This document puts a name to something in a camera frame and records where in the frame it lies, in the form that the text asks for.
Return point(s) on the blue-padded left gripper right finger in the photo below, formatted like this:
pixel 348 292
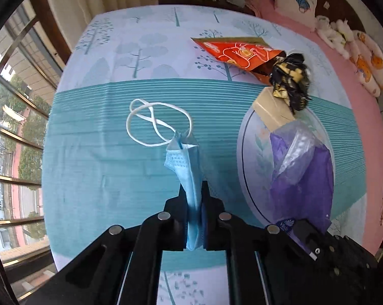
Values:
pixel 211 208

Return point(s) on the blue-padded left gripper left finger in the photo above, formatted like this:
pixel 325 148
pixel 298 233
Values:
pixel 175 228

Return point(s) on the blue surgical face mask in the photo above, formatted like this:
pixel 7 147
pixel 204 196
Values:
pixel 182 158

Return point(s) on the purple plastic bag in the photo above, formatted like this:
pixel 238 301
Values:
pixel 302 181

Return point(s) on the red orange snack bag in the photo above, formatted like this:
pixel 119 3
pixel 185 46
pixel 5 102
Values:
pixel 248 54

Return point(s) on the beige small box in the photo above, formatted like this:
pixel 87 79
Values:
pixel 272 111

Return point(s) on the black gold crumpled wrapper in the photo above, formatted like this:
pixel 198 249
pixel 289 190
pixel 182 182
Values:
pixel 290 80

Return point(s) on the tree-print blue tablecloth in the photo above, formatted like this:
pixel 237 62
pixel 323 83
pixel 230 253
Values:
pixel 136 76

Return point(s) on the pink bed sheet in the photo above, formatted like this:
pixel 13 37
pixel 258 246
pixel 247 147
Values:
pixel 367 115

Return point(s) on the bear print rolled quilt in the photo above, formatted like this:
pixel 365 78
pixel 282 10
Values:
pixel 367 57

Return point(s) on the white plush toy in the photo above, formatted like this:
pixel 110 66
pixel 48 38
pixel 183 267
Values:
pixel 335 34

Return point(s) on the metal window grille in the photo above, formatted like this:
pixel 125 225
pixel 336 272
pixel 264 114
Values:
pixel 30 70

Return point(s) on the pink embroidered cushion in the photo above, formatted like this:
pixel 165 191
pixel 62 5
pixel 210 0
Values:
pixel 301 11

